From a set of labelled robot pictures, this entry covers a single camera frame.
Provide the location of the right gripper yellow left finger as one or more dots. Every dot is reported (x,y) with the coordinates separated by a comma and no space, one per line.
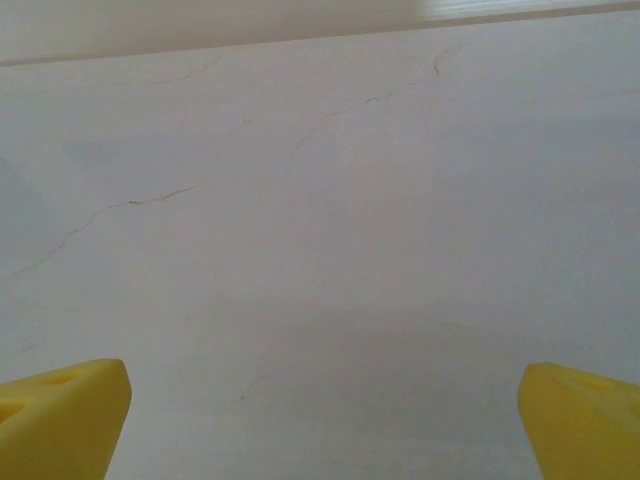
(60,425)

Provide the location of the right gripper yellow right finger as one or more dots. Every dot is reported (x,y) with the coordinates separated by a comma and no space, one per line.
(585,430)

